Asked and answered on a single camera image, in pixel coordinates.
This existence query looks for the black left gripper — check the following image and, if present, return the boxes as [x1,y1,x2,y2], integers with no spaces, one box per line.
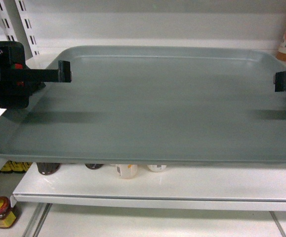
[0,41,72,109]

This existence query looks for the silver grey serving tray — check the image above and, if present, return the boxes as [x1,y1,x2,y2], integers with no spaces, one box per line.
[0,46,286,165]

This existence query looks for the white slotted shelf upright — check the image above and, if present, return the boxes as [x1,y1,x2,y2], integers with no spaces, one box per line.
[0,0,40,60]

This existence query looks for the red lid sauce jar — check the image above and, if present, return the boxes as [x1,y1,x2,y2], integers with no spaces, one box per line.
[0,197,19,229]

